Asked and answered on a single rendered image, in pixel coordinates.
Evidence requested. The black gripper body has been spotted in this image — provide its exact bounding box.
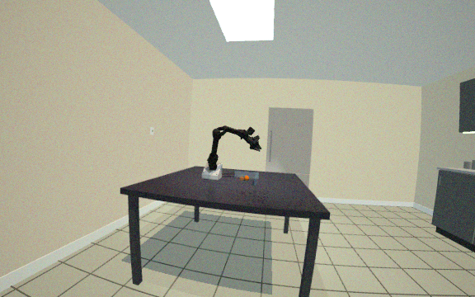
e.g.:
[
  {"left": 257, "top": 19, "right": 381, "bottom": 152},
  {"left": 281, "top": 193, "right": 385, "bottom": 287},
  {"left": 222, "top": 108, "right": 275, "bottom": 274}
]
[{"left": 247, "top": 137, "right": 259, "bottom": 149}]

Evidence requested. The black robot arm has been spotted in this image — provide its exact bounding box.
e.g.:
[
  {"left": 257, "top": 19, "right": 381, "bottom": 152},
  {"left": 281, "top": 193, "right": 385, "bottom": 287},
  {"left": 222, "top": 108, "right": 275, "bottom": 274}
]
[{"left": 207, "top": 125, "right": 255, "bottom": 171}]

